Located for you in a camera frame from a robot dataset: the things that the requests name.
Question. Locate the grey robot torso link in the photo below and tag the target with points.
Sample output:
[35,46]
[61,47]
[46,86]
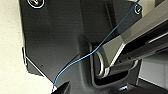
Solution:
[133,43]

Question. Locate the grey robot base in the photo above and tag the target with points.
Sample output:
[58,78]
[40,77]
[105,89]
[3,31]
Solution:
[56,40]

